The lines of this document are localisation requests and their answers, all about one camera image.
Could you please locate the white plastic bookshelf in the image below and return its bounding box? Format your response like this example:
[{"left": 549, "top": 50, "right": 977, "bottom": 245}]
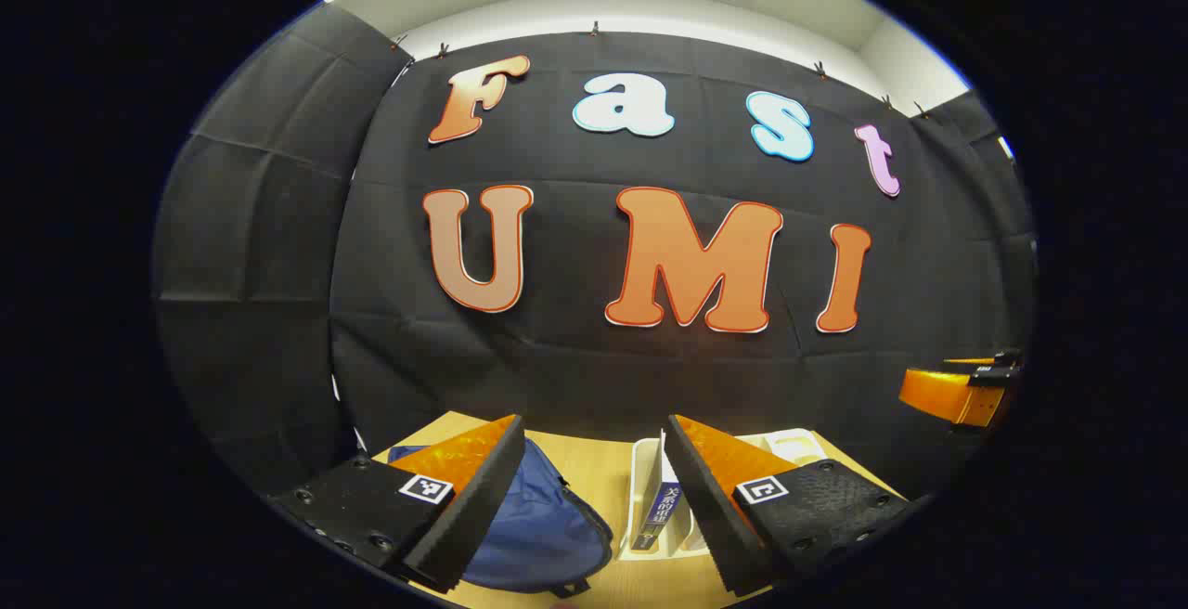
[{"left": 629, "top": 428, "right": 829, "bottom": 554}]

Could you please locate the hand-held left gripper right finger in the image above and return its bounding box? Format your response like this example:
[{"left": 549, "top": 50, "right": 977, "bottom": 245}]
[{"left": 661, "top": 414, "right": 915, "bottom": 598}]

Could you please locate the blue book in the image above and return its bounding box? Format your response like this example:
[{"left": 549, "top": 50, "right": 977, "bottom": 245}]
[{"left": 640, "top": 456, "right": 684, "bottom": 551}]

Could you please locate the blue schoolbag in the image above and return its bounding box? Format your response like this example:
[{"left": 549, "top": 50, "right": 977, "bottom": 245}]
[{"left": 388, "top": 437, "right": 615, "bottom": 596}]

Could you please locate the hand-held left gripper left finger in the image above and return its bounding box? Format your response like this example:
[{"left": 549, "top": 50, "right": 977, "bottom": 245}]
[{"left": 267, "top": 414, "right": 526, "bottom": 594}]

